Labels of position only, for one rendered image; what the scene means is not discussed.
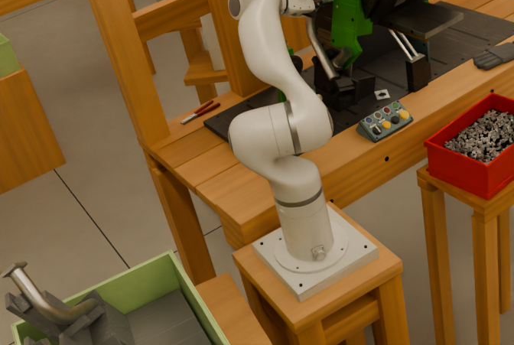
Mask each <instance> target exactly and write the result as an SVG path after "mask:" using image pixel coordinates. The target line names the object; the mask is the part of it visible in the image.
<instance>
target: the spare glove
mask: <svg viewBox="0 0 514 345"><path fill-rule="evenodd" d="M511 60H514V41H513V42H512V43H511V42H506V43H504V44H501V45H497V46H492V47H486V49H485V52H483V53H481V54H477V55H474V56H473V64H474V65H475V66H477V68H478V69H481V68H483V69H484V70H490V69H492V68H494V67H496V66H498V65H500V64H501V63H507V62H509V61H511Z"/></svg>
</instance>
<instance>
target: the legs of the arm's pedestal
mask: <svg viewBox="0 0 514 345"><path fill-rule="evenodd" d="M239 273H240V276H241V279H242V283H243V286H244V289H245V292H246V297H247V299H248V302H249V306H250V308H251V310H252V312H253V314H254V315H255V317H256V318H257V320H258V322H259V323H260V324H261V326H262V328H263V330H264V331H265V333H266V335H267V336H268V338H269V339H270V341H271V342H272V345H366V338H365V334H364V329H363V328H364V327H366V326H368V325H370V324H372V332H373V337H374V342H375V345H410V343H409V336H408V325H407V319H406V313H405V301H404V295H403V289H402V277H401V273H400V274H398V275H397V276H395V277H393V278H391V279H389V280H388V281H387V282H384V283H383V284H381V285H380V286H378V287H376V288H374V289H373V290H371V291H369V292H367V293H366V294H364V295H363V296H361V297H359V298H357V299H356V300H355V301H352V302H350V303H349V304H347V305H346V306H344V307H342V308H341V309H339V310H338V311H335V312H334V313H332V314H330V315H329V316H327V317H325V318H324V319H322V320H321V321H318V322H317V323H316V324H313V325H312V326H310V327H309V328H307V329H305V330H303V331H302V332H300V333H299V334H295V333H294V332H293V331H292V330H291V328H290V327H289V326H288V325H287V324H286V323H285V322H284V321H283V320H282V319H281V317H280V316H279V315H278V314H277V312H276V311H275V310H274V309H273V308H272V306H271V305H270V304H269V303H268V302H267V301H266V300H265V299H264V298H263V297H262V295H261V294H260V293H259V292H258V290H257V289H256V288H255V287H254V286H253V284H252V283H251V282H250V281H249V280H248V279H247V277H245V276H244V274H243V273H242V272H241V271H240V270H239Z"/></svg>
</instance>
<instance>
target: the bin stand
mask: <svg viewBox="0 0 514 345"><path fill-rule="evenodd" d="M426 168H428V163H427V164H426V165H424V166H423V167H421V168H419V169H418V170H417V171H416V173H417V181H418V186H419V187H420V188H421V200H422V209H423V217H424V225H425V239H426V247H427V256H428V271H429V278H430V286H431V302H432V310H433V318H434V332H435V340H436V345H456V343H455V333H454V312H453V302H452V292H451V272H450V262H449V252H448V241H447V221H446V211H445V201H444V192H445V193H447V194H449V195H451V196H452V197H454V198H456V199H458V200H460V201H461V202H463V203H465V204H466V205H468V206H470V207H472V208H473V215H472V216H471V221H472V237H473V266H474V281H475V297H476V313H477V342H478V345H500V340H499V314H504V313H505V312H507V311H508V310H509V309H510V308H511V294H510V231H509V208H510V207H511V206H512V205H514V180H513V181H511V182H510V183H509V184H508V185H506V186H505V187H504V188H503V189H502V190H501V191H500V192H499V193H498V194H496V195H495V196H494V197H492V198H491V199H490V200H485V199H483V198H481V197H478V196H476V195H474V194H471V193H469V192H467V191H465V190H462V189H460V188H458V187H455V186H453V185H451V184H449V183H446V182H444V181H441V180H439V179H437V178H435V177H432V176H431V175H429V172H428V171H426Z"/></svg>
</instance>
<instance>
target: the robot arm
mask: <svg viewBox="0 0 514 345"><path fill-rule="evenodd" d="M328 3H329V2H326V3H322V1H321V0H320V1H318V2H314V1H313V0H228V8H229V13H230V14H231V16H232V17H233V18H234V19H236V20H239V26H238V32H239V40H240V44H241V47H242V52H243V55H244V58H245V61H246V64H247V66H248V68H249V69H250V71H251V72H252V73H253V74H254V75H255V76H256V77H257V78H258V79H260V80H261V81H262V82H264V83H267V84H269V85H272V86H274V87H276V88H278V89H280V90H281V91H282V92H283V93H284V94H285V96H286V98H287V100H286V101H285V102H283V103H277V104H274V105H270V106H264V107H261V108H257V109H253V110H249V111H247V112H243V113H241V114H239V115H238V116H237V117H235V118H234V119H233V121H232V122H231V123H230V126H229V131H228V139H229V146H230V147H231V151H232V153H233V154H234V155H235V156H236V158H237V159H238V160H239V161H240V162H241V163H242V164H243V165H245V166H246V167H247V168H248V169H250V170H252V171H254V172H255V173H257V174H259V175H261V176H262V177H264V178H265V179H267V180H268V182H269V184H270V187H271V189H272V194H273V197H274V201H275V205H276V209H277V212H278V217H279V220H280V224H281V228H282V233H281V234H280V235H279V236H278V238H277V239H276V241H275V244H274V254H275V258H276V261H277V262H278V264H279V265H280V266H281V267H282V268H283V269H286V270H288V271H290V272H293V273H298V274H314V273H318V272H322V271H325V270H327V269H329V268H331V267H333V266H335V265H336V264H337V263H338V262H339V261H340V260H341V259H342V258H343V257H344V256H345V254H346V251H347V249H348V238H347V234H346V232H345V230H344V229H343V228H342V227H341V226H340V225H338V224H337V223H335V222H332V221H330V218H329V214H328V211H327V204H326V200H325V196H324V189H323V186H322V182H321V178H320V173H319V170H318V168H317V166H316V164H315V163H314V162H312V161H310V160H307V159H305V158H300V157H297V156H293V155H295V153H296V154H299V153H303V152H306V151H312V150H315V149H318V148H320V147H322V146H324V145H326V144H327V143H328V142H329V141H330V139H331V137H332V134H333V120H332V118H331V115H330V113H329V111H328V108H327V107H326V106H325V105H324V103H323V102H322V101H321V99H320V98H319V97H318V96H317V94H316V93H315V92H314V91H313V90H312V89H311V88H310V87H309V86H308V85H307V84H306V83H305V81H304V80H303V79H302V77H301V76H300V74H299V73H298V71H297V70H296V68H295V67H294V64H293V63H292V61H291V58H290V55H289V53H288V49H287V46H286V43H285V37H284V34H283V30H282V27H281V21H280V16H279V15H282V16H286V17H306V16H307V17H309V18H313V19H315V18H316V17H317V10H318V8H324V7H326V6H327V4H328ZM285 110H286V111H285ZM293 143H294V144H293Z"/></svg>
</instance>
